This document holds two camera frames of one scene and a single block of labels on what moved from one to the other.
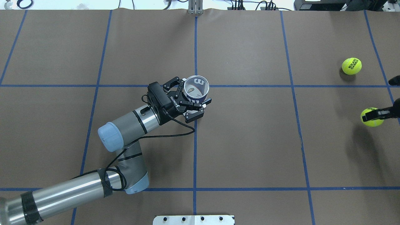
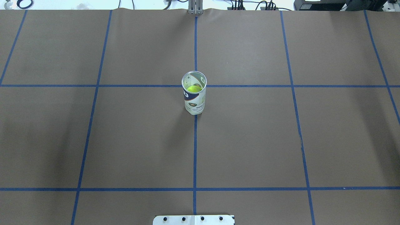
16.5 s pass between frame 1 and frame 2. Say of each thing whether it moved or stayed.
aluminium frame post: stayed
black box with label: stayed
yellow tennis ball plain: moved
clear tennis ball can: moved
